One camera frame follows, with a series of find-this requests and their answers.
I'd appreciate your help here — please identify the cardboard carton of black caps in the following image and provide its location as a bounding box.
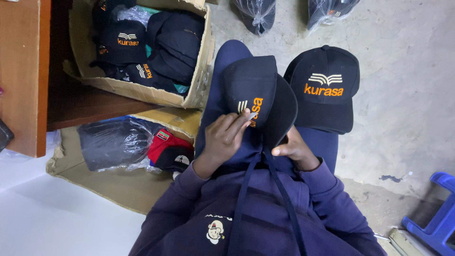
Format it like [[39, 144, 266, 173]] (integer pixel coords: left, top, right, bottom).
[[63, 0, 216, 110]]

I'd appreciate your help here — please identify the red cap with flag patch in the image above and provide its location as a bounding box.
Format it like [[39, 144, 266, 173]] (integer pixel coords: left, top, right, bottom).
[[147, 128, 195, 167]]

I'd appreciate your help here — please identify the purple hoodie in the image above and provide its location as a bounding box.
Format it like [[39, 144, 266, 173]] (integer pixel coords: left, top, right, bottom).
[[129, 149, 388, 256]]

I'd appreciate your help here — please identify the person's left hand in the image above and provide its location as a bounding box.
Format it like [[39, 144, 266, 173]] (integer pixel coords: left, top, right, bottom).
[[193, 108, 253, 179]]

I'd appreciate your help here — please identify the black flat object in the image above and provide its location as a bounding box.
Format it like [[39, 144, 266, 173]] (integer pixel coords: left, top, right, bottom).
[[0, 119, 15, 153]]

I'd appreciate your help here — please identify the blue plastic stool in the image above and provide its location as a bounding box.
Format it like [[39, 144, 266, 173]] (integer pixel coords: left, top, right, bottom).
[[402, 172, 455, 256]]

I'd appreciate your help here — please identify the plastic-wrapped bundle of dark caps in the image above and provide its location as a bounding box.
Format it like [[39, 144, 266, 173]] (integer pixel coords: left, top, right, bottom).
[[233, 0, 277, 36], [307, 0, 361, 33], [77, 117, 164, 173]]

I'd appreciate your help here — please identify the grey board piece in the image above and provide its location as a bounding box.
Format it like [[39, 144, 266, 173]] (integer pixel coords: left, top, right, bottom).
[[387, 228, 432, 256]]

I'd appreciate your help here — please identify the person's right hand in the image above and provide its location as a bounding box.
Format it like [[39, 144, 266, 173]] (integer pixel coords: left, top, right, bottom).
[[272, 126, 321, 172]]

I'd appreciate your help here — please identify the black cap with white emblem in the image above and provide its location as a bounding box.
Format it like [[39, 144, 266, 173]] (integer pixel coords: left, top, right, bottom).
[[154, 146, 195, 173]]

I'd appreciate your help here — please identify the brown wooden desk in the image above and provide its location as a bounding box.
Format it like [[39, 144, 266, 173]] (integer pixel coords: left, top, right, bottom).
[[0, 0, 162, 158]]

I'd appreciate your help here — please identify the flat torn cardboard carton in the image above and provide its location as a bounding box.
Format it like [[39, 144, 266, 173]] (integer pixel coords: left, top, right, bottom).
[[45, 107, 203, 215]]

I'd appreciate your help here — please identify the black cap with orange embroidery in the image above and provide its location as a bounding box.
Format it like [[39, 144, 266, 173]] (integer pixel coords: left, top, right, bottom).
[[283, 45, 360, 135], [222, 55, 299, 150]]

